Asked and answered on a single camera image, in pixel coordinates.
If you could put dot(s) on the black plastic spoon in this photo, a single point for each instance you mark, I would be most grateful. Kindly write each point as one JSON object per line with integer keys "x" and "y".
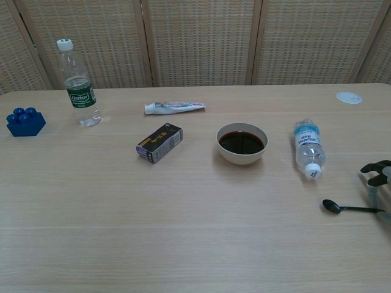
{"x": 331, "y": 206}

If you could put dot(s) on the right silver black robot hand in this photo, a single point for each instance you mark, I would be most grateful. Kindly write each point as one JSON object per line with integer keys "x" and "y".
{"x": 380, "y": 181}

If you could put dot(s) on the white toothpaste tube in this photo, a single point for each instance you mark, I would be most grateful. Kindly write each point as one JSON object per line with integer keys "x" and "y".
{"x": 174, "y": 107}

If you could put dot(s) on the blue studded building block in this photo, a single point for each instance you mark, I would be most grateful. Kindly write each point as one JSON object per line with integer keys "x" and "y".
{"x": 26, "y": 126}

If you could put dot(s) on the woven bamboo folding screen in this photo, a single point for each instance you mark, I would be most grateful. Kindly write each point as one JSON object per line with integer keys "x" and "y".
{"x": 198, "y": 39}

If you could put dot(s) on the black and purple carton box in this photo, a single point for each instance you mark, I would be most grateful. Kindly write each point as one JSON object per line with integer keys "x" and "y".
{"x": 159, "y": 143}

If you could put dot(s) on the blue label water bottle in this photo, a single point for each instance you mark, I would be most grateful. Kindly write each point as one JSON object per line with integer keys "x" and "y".
{"x": 308, "y": 143}

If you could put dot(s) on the green label water bottle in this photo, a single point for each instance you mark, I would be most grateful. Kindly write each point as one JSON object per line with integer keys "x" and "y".
{"x": 80, "y": 97}

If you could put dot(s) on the white round table grommet cap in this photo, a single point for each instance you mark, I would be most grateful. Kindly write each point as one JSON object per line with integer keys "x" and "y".
{"x": 348, "y": 97}

